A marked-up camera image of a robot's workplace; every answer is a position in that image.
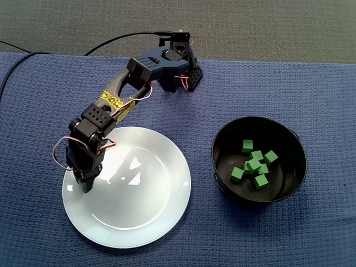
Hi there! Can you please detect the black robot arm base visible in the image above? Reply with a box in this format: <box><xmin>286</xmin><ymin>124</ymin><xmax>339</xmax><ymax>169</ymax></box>
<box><xmin>158</xmin><ymin>29</ymin><xmax>204</xmax><ymax>93</ymax></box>

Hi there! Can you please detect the red white servo wire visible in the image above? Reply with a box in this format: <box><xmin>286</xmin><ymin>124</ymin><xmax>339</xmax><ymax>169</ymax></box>
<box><xmin>177</xmin><ymin>73</ymin><xmax>192</xmax><ymax>91</ymax></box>
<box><xmin>52</xmin><ymin>135</ymin><xmax>116</xmax><ymax>171</ymax></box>
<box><xmin>111</xmin><ymin>81</ymin><xmax>154</xmax><ymax>117</ymax></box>

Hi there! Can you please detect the black round container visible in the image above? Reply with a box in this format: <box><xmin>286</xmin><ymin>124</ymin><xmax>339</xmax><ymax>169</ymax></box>
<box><xmin>211</xmin><ymin>116</ymin><xmax>308</xmax><ymax>209</ymax></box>

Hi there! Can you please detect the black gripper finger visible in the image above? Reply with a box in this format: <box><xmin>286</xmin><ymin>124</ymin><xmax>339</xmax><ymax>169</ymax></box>
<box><xmin>78</xmin><ymin>177</ymin><xmax>95</xmax><ymax>194</ymax></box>

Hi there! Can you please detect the blue woven table mat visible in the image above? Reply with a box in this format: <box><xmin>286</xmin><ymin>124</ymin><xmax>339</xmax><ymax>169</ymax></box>
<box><xmin>0</xmin><ymin>52</ymin><xmax>356</xmax><ymax>267</ymax></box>

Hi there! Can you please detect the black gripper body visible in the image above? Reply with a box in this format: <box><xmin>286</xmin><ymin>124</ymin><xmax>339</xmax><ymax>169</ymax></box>
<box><xmin>65</xmin><ymin>137</ymin><xmax>106</xmax><ymax>183</ymax></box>

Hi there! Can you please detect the white round plate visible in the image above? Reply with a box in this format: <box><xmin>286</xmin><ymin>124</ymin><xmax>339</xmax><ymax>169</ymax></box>
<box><xmin>62</xmin><ymin>126</ymin><xmax>192</xmax><ymax>249</ymax></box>

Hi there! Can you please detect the black cable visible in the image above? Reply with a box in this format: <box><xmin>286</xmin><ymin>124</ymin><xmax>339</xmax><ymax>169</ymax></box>
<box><xmin>0</xmin><ymin>29</ymin><xmax>172</xmax><ymax>97</ymax></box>
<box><xmin>0</xmin><ymin>40</ymin><xmax>31</xmax><ymax>53</ymax></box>

